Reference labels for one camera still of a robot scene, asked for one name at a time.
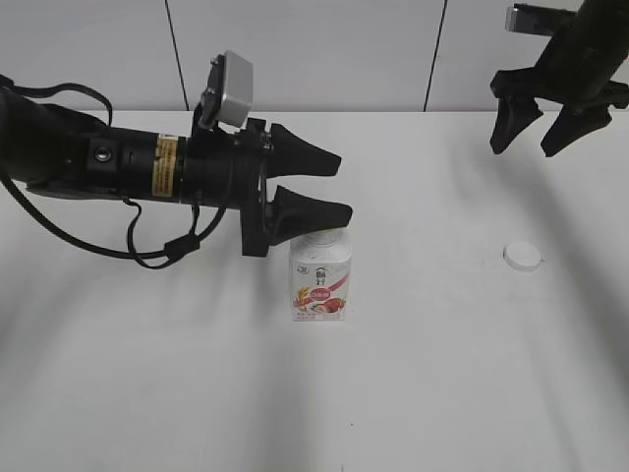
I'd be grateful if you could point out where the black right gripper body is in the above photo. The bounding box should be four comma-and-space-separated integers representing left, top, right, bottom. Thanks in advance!
490, 48, 628, 113

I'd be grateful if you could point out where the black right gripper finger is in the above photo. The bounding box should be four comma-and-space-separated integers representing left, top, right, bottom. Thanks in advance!
541, 105, 612, 157
489, 95, 543, 154

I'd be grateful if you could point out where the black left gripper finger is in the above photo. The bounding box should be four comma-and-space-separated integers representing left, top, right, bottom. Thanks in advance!
266, 124, 341, 178
266, 186, 353, 246

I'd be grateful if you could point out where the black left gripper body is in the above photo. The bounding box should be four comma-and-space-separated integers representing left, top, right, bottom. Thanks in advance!
184, 118, 270, 257

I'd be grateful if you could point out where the white yili changqing yogurt bottle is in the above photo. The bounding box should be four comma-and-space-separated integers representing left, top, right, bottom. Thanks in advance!
289, 228, 352, 322

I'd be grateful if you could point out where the white plastic bottle cap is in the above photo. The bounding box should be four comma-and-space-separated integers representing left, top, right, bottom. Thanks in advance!
503, 241, 543, 272

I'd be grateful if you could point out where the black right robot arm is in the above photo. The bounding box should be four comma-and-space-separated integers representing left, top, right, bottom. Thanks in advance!
489, 1, 628, 157

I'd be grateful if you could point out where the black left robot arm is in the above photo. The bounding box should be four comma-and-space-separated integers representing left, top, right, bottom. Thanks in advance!
1, 88, 353, 257

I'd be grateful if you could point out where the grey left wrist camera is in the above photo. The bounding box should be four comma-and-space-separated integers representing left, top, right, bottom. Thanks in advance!
199, 50, 254, 129

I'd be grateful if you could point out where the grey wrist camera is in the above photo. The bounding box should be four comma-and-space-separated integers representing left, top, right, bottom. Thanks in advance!
505, 3, 576, 36
199, 50, 254, 129

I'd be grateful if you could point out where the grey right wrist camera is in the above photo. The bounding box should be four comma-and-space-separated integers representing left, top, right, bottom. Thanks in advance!
505, 3, 576, 36

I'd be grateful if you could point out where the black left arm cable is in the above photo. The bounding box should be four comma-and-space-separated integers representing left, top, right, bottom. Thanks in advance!
0, 73, 232, 270

